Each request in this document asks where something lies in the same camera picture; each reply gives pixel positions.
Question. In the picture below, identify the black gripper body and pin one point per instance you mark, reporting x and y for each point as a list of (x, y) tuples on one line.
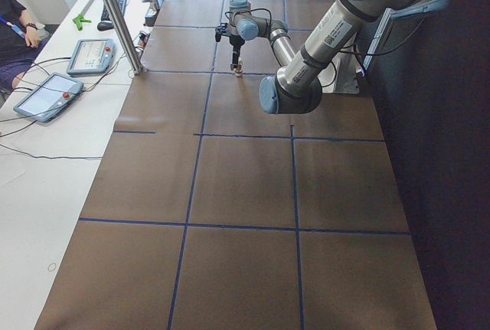
[(236, 42)]

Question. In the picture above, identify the teach pendant tablet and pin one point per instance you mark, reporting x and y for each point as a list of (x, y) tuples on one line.
[(91, 57), (50, 98)]

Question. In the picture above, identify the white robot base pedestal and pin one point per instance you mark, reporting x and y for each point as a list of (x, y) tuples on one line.
[(346, 80)]

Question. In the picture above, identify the black computer mouse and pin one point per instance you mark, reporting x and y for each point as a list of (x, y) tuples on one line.
[(105, 26)]

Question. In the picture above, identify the chrome valve with white pipe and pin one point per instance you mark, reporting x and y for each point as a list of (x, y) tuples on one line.
[(237, 68)]

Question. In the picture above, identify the aluminium frame post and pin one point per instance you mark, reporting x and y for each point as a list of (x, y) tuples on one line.
[(124, 36)]

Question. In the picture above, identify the near teach pendant tablet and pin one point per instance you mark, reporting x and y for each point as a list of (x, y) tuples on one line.
[(50, 98)]

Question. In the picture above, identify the brown paper table cover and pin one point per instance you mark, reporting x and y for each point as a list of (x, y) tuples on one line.
[(207, 213)]

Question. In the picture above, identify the green plastic clamp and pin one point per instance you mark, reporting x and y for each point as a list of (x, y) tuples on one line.
[(79, 21)]

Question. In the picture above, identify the seated person in black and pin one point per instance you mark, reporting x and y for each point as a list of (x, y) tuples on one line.
[(21, 43)]

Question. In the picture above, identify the white side table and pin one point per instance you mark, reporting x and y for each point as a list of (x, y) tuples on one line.
[(47, 169)]

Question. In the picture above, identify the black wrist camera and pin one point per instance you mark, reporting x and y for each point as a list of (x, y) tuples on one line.
[(221, 30)]

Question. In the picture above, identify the far teach pendant tablet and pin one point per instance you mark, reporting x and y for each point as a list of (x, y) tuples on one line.
[(91, 57)]

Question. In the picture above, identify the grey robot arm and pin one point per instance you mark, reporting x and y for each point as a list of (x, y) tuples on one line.
[(295, 88)]

